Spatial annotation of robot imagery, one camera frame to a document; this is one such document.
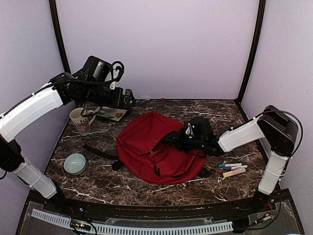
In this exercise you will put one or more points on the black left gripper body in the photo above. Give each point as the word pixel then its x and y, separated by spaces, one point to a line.
pixel 115 102

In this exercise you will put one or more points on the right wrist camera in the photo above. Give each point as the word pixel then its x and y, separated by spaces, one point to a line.
pixel 189 129

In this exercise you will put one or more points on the red student backpack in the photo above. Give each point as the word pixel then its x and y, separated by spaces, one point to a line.
pixel 141 148

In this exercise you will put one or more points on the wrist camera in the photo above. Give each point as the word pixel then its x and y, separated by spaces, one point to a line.
pixel 116 71
pixel 189 129

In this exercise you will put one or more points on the white floral ceramic mug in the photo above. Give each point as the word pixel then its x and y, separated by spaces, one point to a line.
pixel 82 120

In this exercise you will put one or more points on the square floral ceramic plate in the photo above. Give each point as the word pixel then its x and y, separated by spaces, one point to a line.
pixel 114 114

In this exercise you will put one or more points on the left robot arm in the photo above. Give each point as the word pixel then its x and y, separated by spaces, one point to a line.
pixel 95 83

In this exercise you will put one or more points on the teal cap marker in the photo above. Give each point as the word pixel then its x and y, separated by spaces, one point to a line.
pixel 229 165

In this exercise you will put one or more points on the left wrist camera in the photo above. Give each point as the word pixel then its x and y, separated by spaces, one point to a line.
pixel 116 71

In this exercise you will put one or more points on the purple cap marker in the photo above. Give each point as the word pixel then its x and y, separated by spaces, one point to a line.
pixel 234 167

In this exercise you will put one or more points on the yellow pink pastel highlighter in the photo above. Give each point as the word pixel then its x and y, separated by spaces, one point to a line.
pixel 234 172

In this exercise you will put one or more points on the right black frame post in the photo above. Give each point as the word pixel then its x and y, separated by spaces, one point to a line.
pixel 253 51

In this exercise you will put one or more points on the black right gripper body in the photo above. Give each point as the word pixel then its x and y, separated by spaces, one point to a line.
pixel 186 143

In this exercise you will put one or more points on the black frame post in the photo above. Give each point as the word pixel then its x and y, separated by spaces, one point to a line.
pixel 253 51
pixel 58 35

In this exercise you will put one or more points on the left black frame post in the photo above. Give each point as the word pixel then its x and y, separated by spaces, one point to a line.
pixel 58 35

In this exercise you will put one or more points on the black front rail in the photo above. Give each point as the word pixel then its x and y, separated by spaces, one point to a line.
pixel 280 204

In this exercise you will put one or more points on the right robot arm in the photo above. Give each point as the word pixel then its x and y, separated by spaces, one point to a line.
pixel 283 131

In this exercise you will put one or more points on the teal ceramic bowl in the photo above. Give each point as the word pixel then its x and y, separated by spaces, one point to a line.
pixel 75 164

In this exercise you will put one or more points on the white slotted cable duct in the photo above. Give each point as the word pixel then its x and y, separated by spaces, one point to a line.
pixel 115 226

